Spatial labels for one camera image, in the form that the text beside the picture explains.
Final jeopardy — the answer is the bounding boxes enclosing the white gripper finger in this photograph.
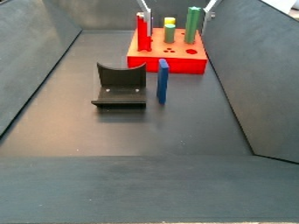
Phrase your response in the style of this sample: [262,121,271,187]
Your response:
[137,0,153,37]
[201,0,221,33]

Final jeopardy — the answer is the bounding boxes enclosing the blue rectangular peg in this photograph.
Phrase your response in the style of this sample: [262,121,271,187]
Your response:
[157,59,170,104]

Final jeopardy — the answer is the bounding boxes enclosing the red peg board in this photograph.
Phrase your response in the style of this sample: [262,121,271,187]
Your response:
[127,28,209,74]

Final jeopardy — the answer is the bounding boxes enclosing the green star peg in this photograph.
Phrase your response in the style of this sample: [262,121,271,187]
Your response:
[185,6,202,44]

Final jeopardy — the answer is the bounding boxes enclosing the yellow cylinder peg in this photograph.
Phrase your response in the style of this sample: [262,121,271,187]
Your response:
[163,17,175,25]

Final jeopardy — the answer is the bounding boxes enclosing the green cylinder peg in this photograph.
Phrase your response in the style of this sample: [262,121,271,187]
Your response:
[163,24,175,43]

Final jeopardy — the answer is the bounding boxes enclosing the tall red notched peg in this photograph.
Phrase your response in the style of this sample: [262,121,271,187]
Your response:
[137,12,153,52]

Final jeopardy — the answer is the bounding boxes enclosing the black curved stand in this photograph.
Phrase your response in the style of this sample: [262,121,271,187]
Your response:
[91,64,146,107]

